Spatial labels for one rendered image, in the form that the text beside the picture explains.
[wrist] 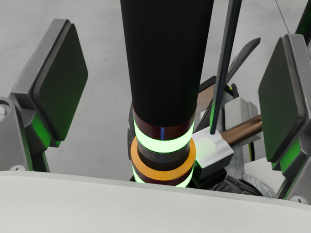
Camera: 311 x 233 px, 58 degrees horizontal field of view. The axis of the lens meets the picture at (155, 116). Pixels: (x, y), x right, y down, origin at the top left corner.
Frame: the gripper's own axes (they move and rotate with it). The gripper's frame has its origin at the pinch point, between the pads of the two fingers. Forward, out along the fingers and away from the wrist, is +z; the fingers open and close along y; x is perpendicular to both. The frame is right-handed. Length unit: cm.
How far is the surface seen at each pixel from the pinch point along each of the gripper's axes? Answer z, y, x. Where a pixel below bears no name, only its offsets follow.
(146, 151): 0.1, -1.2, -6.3
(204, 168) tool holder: 1.8, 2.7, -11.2
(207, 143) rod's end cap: 3.8, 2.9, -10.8
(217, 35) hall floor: 223, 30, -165
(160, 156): -0.2, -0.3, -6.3
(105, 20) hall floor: 236, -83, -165
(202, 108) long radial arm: 42, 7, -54
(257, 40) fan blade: 31.8, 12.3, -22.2
